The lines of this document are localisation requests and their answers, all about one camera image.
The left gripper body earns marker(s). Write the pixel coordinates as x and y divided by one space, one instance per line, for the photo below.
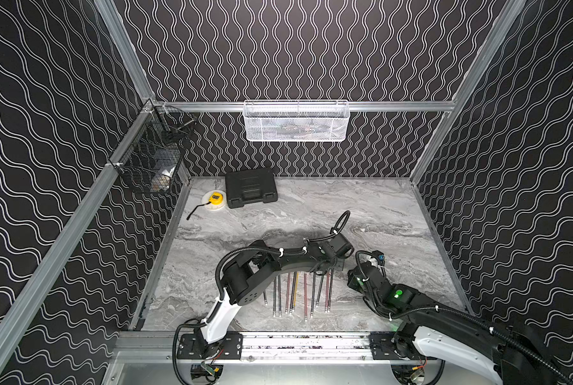
334 262

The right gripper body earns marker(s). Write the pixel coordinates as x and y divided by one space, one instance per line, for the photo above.
354 285

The black pencil purple cap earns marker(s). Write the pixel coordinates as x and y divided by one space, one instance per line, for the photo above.
331 288

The red pencil pair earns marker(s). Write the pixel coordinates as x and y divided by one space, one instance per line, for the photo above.
327 292

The dark pencil yellow cap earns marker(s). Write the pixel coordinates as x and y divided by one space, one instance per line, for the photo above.
320 290

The blue pencil blue cap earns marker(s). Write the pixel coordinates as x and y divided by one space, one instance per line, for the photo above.
312 296

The red pencil pink cap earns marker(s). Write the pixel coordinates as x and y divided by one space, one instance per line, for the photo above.
288 294

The dark blue pencil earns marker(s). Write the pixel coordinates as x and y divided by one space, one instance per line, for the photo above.
293 290

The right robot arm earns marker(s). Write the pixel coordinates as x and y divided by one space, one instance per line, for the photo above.
459 327

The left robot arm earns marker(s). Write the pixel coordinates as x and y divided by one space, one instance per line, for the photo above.
242 275

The black plastic tool case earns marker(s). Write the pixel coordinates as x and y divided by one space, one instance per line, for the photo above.
250 186

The yellow tape measure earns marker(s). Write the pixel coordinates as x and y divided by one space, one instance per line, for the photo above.
212 201

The white mesh wall basket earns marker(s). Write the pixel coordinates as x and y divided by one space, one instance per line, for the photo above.
296 120

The black wire wall basket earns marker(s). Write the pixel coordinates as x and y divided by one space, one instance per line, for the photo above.
154 163

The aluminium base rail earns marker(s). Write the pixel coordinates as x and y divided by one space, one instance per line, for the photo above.
294 348

